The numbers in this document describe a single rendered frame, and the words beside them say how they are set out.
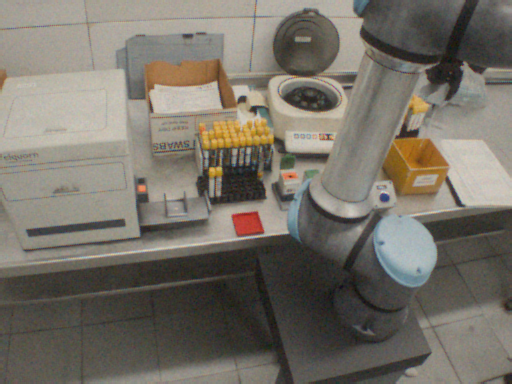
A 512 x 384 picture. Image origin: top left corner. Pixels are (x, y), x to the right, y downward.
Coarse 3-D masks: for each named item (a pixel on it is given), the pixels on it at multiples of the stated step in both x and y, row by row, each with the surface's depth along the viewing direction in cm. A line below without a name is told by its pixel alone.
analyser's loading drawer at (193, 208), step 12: (144, 204) 107; (156, 204) 107; (168, 204) 107; (180, 204) 108; (192, 204) 108; (204, 204) 109; (144, 216) 104; (156, 216) 104; (168, 216) 104; (180, 216) 105; (192, 216) 105; (204, 216) 106
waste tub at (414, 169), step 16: (400, 144) 127; (416, 144) 128; (432, 144) 126; (384, 160) 130; (400, 160) 121; (416, 160) 133; (432, 160) 127; (400, 176) 122; (416, 176) 119; (432, 176) 120; (400, 192) 122; (416, 192) 124; (432, 192) 125
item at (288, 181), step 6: (282, 174) 113; (288, 174) 114; (294, 174) 114; (282, 180) 113; (288, 180) 112; (294, 180) 113; (282, 186) 114; (288, 186) 113; (294, 186) 113; (282, 192) 114; (288, 192) 114; (294, 192) 115
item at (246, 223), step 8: (232, 216) 111; (240, 216) 112; (248, 216) 112; (256, 216) 112; (240, 224) 110; (248, 224) 110; (256, 224) 111; (240, 232) 108; (248, 232) 108; (256, 232) 108
